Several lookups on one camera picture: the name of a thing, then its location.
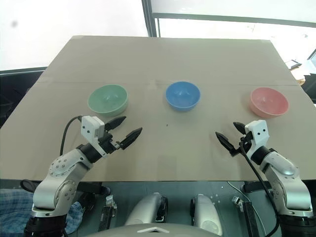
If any green bowl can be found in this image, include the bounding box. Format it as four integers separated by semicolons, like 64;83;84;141
87;84;129;118

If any blue bowl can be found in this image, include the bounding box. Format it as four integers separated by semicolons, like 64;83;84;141
165;80;201;113

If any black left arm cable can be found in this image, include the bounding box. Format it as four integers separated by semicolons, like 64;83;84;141
60;115;83;156

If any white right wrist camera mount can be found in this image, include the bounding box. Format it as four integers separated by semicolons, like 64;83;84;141
244;119;269;161

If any silver robot thigh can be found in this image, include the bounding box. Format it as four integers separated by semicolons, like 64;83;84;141
124;192;169;227
190;194;224;237

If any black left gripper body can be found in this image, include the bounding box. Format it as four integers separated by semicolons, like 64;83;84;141
98;130;123;154

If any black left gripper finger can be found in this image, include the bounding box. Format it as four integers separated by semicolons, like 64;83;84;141
119;127;144;151
105;116;127;132

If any brown cardboard table cover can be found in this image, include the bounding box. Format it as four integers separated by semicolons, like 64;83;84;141
0;35;316;183

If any dark window frame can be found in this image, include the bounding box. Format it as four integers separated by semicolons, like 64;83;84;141
141;0;316;39

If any black metal bracket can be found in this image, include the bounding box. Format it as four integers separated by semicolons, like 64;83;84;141
100;195;118;232
231;196;261;237

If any dark furniture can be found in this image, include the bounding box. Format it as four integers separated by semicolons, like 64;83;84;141
0;66;48;129

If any silver left robot thigh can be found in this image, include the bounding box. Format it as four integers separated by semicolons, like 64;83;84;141
124;192;169;227

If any red bowl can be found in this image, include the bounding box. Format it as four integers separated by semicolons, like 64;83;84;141
249;86;290;119

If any dark rounded shape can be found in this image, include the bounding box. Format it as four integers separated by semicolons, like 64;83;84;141
20;179;38;194

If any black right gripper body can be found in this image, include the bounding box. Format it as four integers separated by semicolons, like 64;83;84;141
233;132;253;156

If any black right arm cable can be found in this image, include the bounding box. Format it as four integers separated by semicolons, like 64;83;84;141
239;138;283;237

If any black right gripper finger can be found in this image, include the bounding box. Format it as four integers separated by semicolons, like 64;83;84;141
233;121;247;135
215;131;238;158

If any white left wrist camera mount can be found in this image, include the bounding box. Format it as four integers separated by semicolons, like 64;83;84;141
80;115;109;157

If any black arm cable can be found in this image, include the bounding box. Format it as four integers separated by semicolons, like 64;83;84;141
60;115;83;156
239;138;283;237

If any silver right robot thigh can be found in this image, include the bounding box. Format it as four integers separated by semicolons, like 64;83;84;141
190;194;224;237

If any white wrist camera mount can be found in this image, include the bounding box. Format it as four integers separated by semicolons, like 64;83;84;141
80;115;109;157
244;119;269;161

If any blue plaid cloth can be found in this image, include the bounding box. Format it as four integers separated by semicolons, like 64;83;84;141
0;188;84;235

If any grey robot torso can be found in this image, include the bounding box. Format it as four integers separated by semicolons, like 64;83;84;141
97;223;216;237

